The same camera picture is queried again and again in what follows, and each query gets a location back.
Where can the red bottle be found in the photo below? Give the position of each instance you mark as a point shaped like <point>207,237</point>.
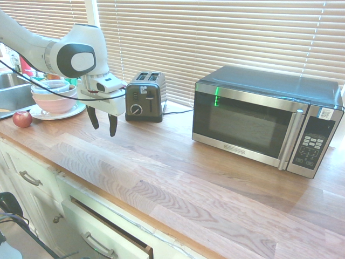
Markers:
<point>27,67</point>

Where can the metal cabinet knob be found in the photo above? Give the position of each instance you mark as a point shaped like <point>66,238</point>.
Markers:
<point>57,218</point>

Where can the white bowl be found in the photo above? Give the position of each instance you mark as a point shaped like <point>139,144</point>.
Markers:
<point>40,93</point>

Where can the white plate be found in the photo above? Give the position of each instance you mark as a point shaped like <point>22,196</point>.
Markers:
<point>76,110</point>

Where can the stainless steel sink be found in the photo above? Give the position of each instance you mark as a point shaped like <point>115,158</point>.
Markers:
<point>13,97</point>

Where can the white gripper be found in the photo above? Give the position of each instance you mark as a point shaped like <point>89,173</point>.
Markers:
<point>113,103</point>

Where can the white open drawer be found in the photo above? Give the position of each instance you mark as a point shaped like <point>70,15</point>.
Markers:
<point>94,224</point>

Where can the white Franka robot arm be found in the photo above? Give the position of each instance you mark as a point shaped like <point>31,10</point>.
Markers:
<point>81,37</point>

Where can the black stand frame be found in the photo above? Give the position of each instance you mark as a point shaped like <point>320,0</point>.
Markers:
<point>10,202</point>

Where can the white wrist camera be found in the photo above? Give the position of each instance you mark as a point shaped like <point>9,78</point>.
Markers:
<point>109,83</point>

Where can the black and steel microwave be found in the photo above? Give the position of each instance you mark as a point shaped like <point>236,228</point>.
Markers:
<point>242,126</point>

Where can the stainless steel two-slot toaster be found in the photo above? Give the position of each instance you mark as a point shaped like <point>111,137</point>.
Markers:
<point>156,108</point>

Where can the red apple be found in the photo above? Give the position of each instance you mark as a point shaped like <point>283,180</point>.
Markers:
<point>22,119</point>

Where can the beige window blind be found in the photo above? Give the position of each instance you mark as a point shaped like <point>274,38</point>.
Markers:
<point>328,40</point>
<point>202,40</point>
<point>40,13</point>

